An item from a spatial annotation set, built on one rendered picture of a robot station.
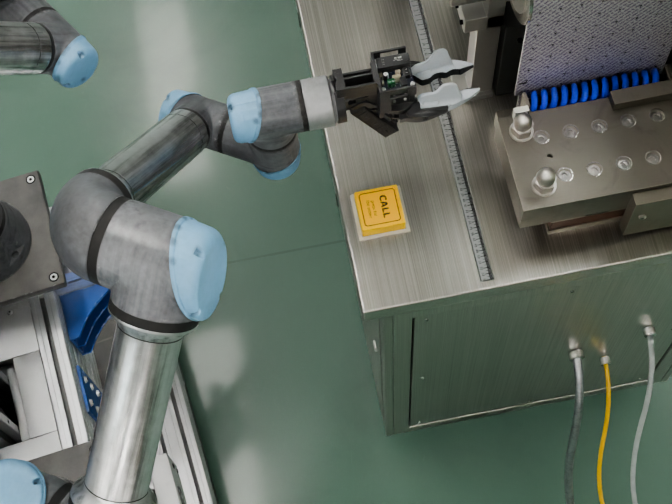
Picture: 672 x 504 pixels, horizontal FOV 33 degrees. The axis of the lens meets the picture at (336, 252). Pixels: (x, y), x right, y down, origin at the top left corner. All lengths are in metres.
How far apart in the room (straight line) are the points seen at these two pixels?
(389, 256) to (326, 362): 0.92
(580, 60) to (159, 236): 0.71
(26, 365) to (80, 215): 0.63
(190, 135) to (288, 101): 0.16
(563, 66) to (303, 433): 1.21
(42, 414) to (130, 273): 0.63
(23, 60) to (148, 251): 0.43
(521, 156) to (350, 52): 0.40
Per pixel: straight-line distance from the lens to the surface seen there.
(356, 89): 1.64
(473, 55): 1.83
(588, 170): 1.75
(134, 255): 1.40
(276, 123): 1.65
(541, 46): 1.70
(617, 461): 2.67
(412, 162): 1.87
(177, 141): 1.67
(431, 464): 2.63
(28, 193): 2.04
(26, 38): 1.71
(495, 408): 2.52
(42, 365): 2.01
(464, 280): 1.79
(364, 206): 1.81
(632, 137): 1.78
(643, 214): 1.78
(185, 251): 1.38
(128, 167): 1.57
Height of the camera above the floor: 2.56
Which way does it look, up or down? 67 degrees down
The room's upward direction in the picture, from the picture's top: 7 degrees counter-clockwise
